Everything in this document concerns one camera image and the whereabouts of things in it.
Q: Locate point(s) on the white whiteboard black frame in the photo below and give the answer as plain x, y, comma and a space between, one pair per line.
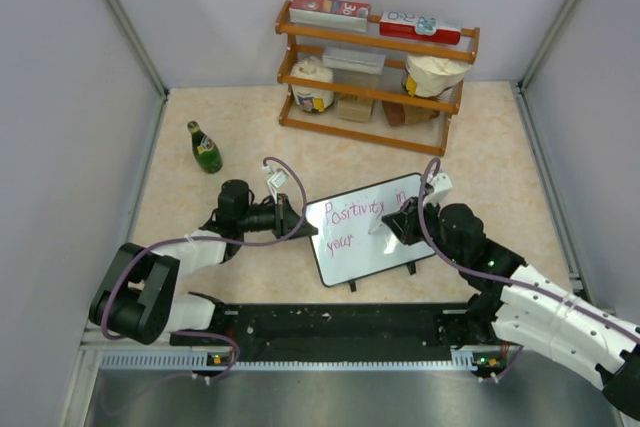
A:
343, 249

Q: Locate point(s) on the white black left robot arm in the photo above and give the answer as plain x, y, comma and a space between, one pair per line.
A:
137, 299

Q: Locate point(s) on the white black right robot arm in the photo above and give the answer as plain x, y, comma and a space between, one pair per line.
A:
523, 306

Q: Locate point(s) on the red white box left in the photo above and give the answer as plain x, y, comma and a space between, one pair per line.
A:
345, 15

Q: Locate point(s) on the orange wooden shelf rack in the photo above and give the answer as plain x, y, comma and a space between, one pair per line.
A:
303, 41

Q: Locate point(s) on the grey slotted cable duct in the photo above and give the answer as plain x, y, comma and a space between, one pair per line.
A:
206, 362

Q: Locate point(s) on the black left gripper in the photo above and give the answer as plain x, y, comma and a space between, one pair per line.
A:
285, 221

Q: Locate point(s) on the red white box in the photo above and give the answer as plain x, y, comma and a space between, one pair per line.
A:
345, 15
419, 28

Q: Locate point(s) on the clear plastic container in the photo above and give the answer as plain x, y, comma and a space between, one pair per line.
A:
353, 67

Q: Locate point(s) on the red white box right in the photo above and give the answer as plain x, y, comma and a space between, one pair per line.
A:
419, 28

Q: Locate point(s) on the brown bread package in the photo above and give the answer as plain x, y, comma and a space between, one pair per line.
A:
401, 115

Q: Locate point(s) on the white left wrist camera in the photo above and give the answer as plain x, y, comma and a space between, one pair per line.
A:
275, 179

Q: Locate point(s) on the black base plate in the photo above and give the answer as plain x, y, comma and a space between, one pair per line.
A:
385, 332

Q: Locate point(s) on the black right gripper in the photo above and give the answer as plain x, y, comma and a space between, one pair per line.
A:
405, 222

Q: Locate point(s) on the green glass bottle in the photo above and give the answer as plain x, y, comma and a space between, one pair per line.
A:
206, 153

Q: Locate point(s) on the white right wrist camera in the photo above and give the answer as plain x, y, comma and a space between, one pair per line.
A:
437, 190

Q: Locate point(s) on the white marker pen magenta cap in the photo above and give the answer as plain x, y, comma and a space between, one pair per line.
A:
377, 227

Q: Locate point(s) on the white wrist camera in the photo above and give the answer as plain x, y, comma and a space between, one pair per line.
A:
437, 190
275, 179

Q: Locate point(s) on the white wrapped jar right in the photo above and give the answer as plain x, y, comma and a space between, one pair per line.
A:
429, 76

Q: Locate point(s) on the tan cardboard box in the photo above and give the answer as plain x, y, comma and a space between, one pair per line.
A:
355, 108

